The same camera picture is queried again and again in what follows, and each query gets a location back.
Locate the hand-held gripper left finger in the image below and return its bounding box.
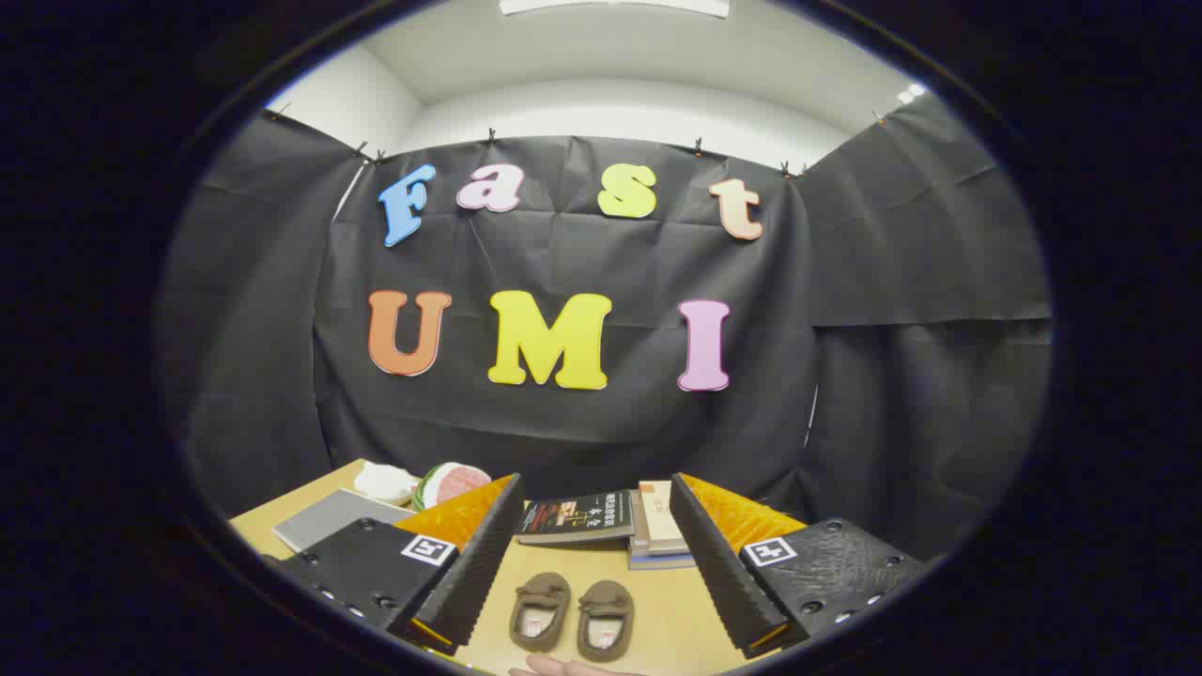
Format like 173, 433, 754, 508
258, 472, 527, 658

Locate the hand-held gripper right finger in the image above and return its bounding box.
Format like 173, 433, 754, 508
669, 472, 940, 660

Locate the brown suede moccasin shoe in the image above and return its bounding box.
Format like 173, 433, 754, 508
508, 572, 572, 653
576, 579, 636, 664

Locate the grey fabric storage box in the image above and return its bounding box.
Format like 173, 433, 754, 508
272, 488, 416, 555

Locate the watermelon slice plush toy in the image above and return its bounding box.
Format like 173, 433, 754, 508
411, 461, 492, 513

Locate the white cover book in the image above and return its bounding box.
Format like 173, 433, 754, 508
627, 490, 694, 561

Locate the black cover book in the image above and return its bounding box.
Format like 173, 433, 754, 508
516, 489, 638, 547

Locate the white plush toy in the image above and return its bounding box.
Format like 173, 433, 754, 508
353, 461, 421, 508

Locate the ceiling light panel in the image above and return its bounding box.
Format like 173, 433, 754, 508
498, 0, 732, 19

